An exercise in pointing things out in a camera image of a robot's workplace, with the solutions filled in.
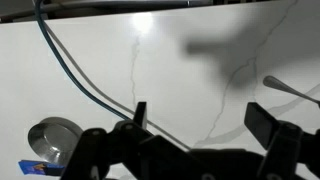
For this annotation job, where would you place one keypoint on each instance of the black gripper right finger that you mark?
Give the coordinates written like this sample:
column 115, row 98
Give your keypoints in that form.
column 283, row 143

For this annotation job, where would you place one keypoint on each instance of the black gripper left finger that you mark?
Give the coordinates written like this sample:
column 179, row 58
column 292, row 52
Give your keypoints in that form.
column 100, row 150

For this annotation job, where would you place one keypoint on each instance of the round steel bowl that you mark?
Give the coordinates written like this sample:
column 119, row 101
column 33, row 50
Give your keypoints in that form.
column 53, row 140

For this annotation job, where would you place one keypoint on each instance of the silver metal fork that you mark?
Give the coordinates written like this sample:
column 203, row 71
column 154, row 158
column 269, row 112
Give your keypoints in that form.
column 283, row 87

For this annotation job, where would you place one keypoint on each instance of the blue snack bar wrapper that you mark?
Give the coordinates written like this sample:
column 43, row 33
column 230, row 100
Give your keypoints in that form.
column 33, row 167

